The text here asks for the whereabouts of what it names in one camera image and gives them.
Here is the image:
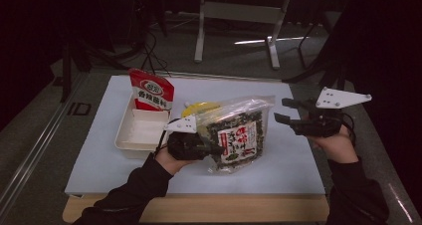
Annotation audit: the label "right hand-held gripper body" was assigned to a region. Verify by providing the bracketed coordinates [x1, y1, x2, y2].
[291, 87, 373, 138]

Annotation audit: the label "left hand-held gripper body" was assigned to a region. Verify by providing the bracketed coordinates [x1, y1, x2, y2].
[163, 114, 214, 162]

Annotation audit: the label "clear seaweed flakes bag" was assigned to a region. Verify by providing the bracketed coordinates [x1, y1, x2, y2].
[194, 95, 277, 176]

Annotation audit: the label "white two-compartment food container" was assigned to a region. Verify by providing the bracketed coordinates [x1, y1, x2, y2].
[113, 95, 172, 160]

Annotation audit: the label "red seasoning packet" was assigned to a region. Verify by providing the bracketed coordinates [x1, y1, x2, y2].
[127, 67, 176, 113]

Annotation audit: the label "person's left hand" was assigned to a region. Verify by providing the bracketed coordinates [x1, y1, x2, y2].
[154, 146, 195, 177]

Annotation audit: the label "person's right hand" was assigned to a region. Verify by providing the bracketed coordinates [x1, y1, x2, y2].
[306, 124, 360, 165]

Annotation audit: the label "yellow sauce pouch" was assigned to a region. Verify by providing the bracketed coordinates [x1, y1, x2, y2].
[180, 101, 222, 119]

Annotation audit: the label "white table mat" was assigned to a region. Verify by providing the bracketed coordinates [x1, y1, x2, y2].
[64, 74, 326, 196]

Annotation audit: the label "black metal stand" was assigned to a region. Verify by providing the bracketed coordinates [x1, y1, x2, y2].
[282, 15, 353, 100]
[59, 32, 133, 104]

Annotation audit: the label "wooden table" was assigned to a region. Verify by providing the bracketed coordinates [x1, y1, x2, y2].
[62, 192, 332, 225]

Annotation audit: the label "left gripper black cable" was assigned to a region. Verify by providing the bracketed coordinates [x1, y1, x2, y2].
[156, 117, 182, 153]

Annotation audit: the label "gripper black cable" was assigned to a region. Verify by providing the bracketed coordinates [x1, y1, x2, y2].
[340, 112, 358, 147]
[156, 117, 182, 153]

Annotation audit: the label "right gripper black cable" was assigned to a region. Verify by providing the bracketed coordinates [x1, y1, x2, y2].
[340, 112, 358, 147]

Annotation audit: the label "black floor cables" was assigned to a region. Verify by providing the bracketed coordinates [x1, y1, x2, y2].
[138, 29, 172, 78]

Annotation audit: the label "white metal table frame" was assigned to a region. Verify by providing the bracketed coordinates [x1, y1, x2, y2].
[193, 0, 294, 71]

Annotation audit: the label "metal floor rail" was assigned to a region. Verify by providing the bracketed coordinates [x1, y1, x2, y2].
[0, 71, 88, 217]

